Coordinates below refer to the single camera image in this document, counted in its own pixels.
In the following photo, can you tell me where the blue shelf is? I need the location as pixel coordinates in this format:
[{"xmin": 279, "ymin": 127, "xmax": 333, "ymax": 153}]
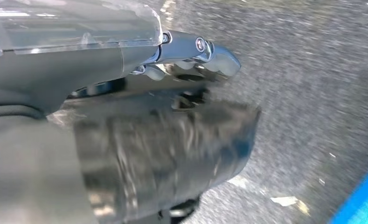
[{"xmin": 328, "ymin": 157, "xmax": 368, "ymax": 224}]

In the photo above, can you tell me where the clear plastic left hand cover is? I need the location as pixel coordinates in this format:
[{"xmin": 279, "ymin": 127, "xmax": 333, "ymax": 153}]
[{"xmin": 0, "ymin": 0, "xmax": 163, "ymax": 58}]

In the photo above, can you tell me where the short white floor tape piece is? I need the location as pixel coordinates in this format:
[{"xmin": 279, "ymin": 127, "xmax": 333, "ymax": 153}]
[{"xmin": 270, "ymin": 196, "xmax": 311, "ymax": 216}]

